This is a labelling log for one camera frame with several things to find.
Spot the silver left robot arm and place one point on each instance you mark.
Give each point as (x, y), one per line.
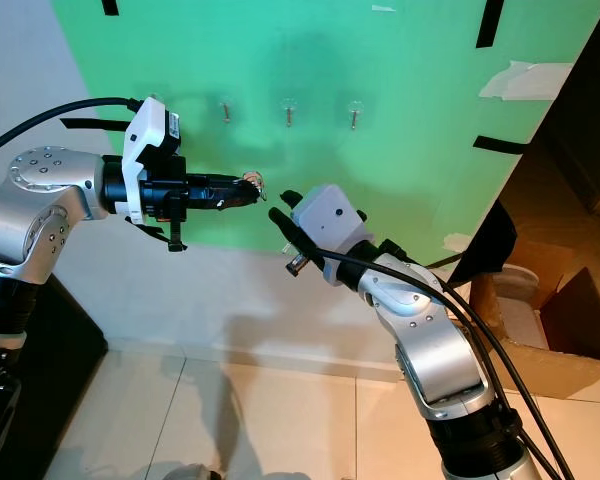
(20, 210)

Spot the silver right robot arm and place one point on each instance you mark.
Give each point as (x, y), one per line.
(435, 350)

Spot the black tape strip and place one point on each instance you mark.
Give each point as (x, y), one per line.
(500, 145)
(95, 125)
(490, 22)
(148, 230)
(109, 7)

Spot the black cloth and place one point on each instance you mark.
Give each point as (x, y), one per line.
(485, 240)

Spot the grey robot foot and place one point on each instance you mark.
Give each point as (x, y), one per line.
(170, 472)

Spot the white paper scrap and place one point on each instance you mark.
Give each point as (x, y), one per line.
(530, 82)

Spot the brown cardboard box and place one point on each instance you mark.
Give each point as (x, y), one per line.
(580, 360)

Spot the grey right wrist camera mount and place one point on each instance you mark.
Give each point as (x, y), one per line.
(335, 218)

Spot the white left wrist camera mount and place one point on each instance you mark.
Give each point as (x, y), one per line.
(152, 130)

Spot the clear wall hook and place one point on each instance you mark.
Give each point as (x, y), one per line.
(226, 108)
(356, 112)
(289, 112)

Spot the green wall board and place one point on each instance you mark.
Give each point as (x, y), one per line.
(390, 60)

